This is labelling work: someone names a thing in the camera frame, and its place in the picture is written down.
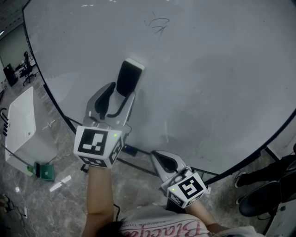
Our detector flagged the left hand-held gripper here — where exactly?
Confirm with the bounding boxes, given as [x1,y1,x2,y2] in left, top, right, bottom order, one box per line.
[73,81,136,168]

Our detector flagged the black office chair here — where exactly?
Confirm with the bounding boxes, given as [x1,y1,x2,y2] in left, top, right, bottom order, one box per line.
[19,51,37,87]

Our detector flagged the whiteboard on black stand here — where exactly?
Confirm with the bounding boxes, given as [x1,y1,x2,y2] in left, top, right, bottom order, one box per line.
[22,0,296,183]

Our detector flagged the black whiteboard eraser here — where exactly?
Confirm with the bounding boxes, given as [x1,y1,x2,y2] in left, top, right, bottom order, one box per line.
[115,58,146,97]

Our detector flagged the black marker tray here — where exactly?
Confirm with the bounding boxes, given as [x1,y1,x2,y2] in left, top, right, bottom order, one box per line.
[122,144,139,157]

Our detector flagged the person's right forearm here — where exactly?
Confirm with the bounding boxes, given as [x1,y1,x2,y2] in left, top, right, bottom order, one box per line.
[185,200,224,233]

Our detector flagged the black faucet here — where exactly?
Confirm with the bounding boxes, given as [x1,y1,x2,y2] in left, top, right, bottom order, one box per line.
[0,107,10,137]

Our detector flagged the thin black cable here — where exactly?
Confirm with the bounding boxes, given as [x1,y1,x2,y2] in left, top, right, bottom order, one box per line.
[113,203,121,221]

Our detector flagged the black cabinet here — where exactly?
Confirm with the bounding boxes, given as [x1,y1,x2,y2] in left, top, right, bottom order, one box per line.
[3,63,19,87]

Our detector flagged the black round chair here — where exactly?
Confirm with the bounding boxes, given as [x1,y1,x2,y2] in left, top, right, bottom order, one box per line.
[238,162,296,218]

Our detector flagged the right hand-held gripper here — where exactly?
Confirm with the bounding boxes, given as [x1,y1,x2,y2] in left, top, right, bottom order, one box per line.
[150,150,207,209]

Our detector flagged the person's left forearm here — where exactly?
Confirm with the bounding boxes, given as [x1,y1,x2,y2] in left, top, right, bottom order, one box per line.
[84,165,115,237]

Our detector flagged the green box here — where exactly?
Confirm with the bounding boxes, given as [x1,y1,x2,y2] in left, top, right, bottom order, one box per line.
[26,162,55,182]

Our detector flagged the person's white printed shirt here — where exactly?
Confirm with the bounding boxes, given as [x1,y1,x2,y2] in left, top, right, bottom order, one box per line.
[117,205,257,237]

